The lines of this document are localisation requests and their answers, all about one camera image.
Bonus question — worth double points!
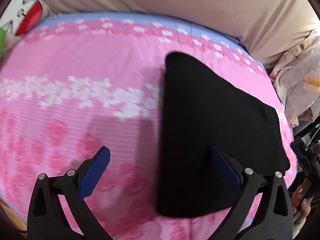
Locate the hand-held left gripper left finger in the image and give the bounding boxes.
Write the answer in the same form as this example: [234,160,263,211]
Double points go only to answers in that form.
[27,146,112,240]

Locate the pale pink floral blanket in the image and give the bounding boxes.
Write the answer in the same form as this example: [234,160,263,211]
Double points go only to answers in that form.
[271,27,320,128]

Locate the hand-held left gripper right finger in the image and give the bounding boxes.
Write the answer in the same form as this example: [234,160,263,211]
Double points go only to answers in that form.
[210,145,293,240]

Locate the beige padded headboard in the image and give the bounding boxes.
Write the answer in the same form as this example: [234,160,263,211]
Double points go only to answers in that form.
[35,0,320,68]

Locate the black pants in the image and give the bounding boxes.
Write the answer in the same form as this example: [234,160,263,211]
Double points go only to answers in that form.
[155,52,291,217]

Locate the pink rose print bed sheet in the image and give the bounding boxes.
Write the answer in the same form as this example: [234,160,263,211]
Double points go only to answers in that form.
[0,11,299,240]

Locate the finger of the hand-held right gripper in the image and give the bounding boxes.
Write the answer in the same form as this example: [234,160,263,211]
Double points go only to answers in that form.
[290,141,307,167]

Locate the person's right hand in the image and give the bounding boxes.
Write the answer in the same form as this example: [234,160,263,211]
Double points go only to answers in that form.
[291,185,312,220]

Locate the green plush toy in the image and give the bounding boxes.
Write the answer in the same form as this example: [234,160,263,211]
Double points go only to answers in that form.
[0,26,7,58]

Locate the white cartoon face pillow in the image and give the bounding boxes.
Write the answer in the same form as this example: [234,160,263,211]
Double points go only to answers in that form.
[0,0,52,37]

